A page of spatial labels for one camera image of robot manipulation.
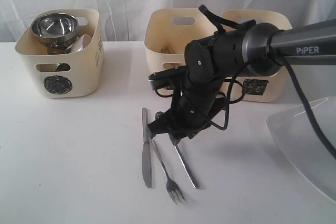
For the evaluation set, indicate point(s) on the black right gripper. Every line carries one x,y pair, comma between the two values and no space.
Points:
192,108

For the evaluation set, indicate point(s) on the steel table knife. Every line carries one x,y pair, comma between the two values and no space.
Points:
146,153

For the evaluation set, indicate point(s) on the steel long spoon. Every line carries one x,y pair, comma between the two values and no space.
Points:
187,168

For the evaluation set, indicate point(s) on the steel fork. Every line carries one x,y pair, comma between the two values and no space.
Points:
172,187

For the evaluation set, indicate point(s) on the white ceramic bowl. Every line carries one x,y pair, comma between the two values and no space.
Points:
81,43

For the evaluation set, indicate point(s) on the steel mug with handle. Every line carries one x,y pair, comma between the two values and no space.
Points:
55,67

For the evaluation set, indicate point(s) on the stainless steel bowl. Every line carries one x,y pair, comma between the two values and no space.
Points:
55,30

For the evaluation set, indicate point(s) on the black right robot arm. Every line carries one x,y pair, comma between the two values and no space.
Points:
251,50

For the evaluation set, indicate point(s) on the cream bin triangle mark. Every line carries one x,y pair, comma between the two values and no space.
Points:
169,31

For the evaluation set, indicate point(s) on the cream bin circle mark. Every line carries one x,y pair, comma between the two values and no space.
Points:
85,66

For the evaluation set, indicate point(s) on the cream bin square mark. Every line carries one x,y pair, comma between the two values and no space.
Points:
260,89

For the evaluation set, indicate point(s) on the white square plate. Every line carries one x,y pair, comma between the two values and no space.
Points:
293,134

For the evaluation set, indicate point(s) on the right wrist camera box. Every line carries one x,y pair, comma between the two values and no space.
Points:
167,78

